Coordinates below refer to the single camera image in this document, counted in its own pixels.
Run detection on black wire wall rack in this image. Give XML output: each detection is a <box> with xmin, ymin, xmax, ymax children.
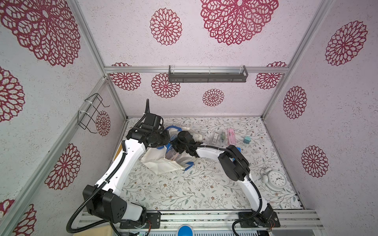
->
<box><xmin>76</xmin><ymin>93</ymin><xmax>110</xmax><ymax>134</ymax></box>

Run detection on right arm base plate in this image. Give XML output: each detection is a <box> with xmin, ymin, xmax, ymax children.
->
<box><xmin>240</xmin><ymin>211</ymin><xmax>281</xmax><ymax>228</ymax></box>

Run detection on white alarm clock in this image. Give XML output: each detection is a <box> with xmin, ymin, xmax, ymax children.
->
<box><xmin>260</xmin><ymin>167</ymin><xmax>288</xmax><ymax>192</ymax></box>

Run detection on white canvas bag blue handles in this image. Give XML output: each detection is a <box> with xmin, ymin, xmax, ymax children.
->
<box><xmin>140</xmin><ymin>144</ymin><xmax>197</xmax><ymax>175</ymax></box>

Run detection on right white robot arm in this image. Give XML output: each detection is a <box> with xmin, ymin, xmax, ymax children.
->
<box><xmin>170</xmin><ymin>131</ymin><xmax>273</xmax><ymax>220</ymax></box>

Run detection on blue round button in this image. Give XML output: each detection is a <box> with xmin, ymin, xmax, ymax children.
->
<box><xmin>176</xmin><ymin>225</ymin><xmax>195</xmax><ymax>236</ymax></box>

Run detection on small teal cube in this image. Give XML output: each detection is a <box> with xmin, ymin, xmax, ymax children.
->
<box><xmin>243</xmin><ymin>136</ymin><xmax>251</xmax><ymax>144</ymax></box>

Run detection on pink clear stationery case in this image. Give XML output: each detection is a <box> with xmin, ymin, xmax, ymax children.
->
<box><xmin>227</xmin><ymin>128</ymin><xmax>236</xmax><ymax>146</ymax></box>

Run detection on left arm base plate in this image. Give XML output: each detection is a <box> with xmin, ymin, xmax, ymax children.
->
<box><xmin>120</xmin><ymin>211</ymin><xmax>162</xmax><ymax>230</ymax></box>

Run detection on clear pen case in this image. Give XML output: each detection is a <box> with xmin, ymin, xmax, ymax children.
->
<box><xmin>211</xmin><ymin>131</ymin><xmax>221</xmax><ymax>146</ymax></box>

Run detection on clear green compass set case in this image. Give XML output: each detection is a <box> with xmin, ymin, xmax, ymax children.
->
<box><xmin>220</xmin><ymin>131</ymin><xmax>227</xmax><ymax>143</ymax></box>

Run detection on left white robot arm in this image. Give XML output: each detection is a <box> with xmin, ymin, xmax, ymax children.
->
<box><xmin>66</xmin><ymin>112</ymin><xmax>170</xmax><ymax>234</ymax></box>

